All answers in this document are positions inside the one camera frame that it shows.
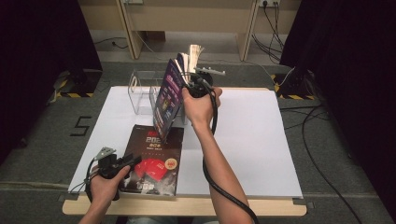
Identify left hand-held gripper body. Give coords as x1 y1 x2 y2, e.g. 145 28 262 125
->
92 146 129 180

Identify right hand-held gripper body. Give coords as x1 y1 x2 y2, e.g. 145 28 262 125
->
184 66 227 99

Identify dark brown magazine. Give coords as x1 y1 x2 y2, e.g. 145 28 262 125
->
119 123 186 197

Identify purple magazine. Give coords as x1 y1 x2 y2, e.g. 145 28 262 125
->
151 52 191 145

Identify clear acrylic book rack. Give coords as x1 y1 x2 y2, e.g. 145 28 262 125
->
127 69 188 117

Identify person's right hand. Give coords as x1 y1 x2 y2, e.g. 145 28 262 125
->
181 86 223 125

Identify person's left hand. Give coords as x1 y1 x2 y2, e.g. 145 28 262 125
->
90 165 132 207

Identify beige wooden desk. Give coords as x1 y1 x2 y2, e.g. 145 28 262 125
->
78 0 302 62

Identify person's legs in jeans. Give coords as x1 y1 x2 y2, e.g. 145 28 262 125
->
124 217 219 224

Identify yellow-black striped stand base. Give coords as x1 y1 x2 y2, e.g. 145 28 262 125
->
48 68 104 99
270 72 318 101

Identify black curtain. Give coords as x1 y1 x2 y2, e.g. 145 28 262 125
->
279 0 396 216
0 0 104 166

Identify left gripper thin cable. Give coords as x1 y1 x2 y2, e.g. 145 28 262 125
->
68 158 104 203

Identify thin white floor cable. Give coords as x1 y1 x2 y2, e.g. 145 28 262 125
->
214 59 295 87

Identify short black floor cable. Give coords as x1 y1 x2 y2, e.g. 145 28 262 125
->
92 36 129 50

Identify bundle of black hanging cables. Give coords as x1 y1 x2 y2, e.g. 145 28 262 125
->
251 2 286 63

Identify right gripper thick black cable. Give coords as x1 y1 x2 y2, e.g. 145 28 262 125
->
197 77 262 224

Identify long black floor cable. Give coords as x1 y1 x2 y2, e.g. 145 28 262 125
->
278 104 364 224

